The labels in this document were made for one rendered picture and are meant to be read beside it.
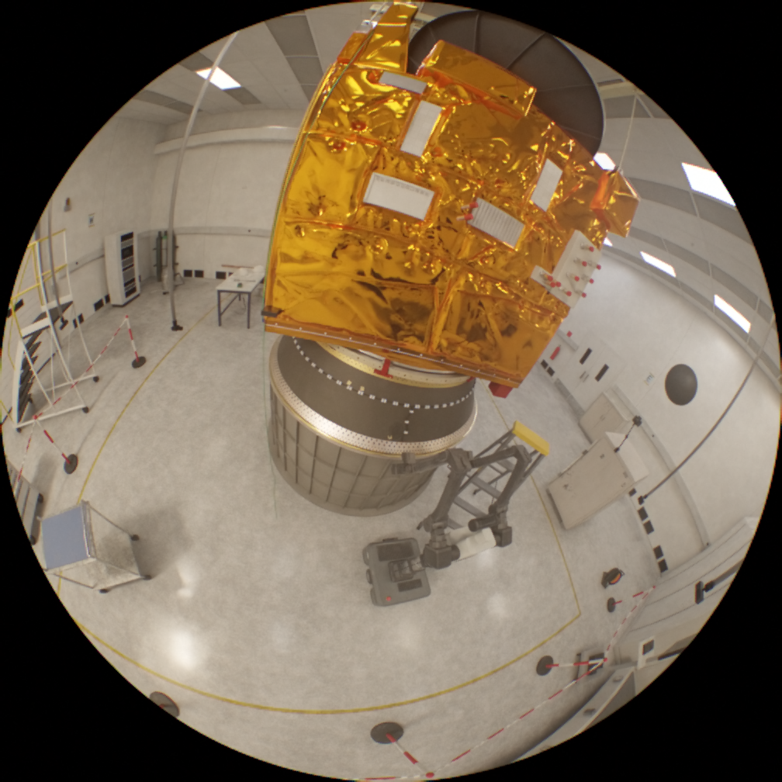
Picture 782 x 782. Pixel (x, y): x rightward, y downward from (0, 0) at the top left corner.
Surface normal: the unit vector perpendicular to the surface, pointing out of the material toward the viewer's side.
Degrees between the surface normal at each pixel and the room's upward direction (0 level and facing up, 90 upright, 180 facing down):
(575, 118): 140
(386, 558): 0
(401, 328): 85
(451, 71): 97
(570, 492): 90
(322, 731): 0
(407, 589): 0
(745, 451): 90
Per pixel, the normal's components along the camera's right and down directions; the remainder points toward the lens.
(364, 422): 0.04, 0.19
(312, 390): -0.31, 0.02
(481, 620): 0.31, -0.73
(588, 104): -0.33, 0.94
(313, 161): 0.06, 0.70
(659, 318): -0.94, -0.16
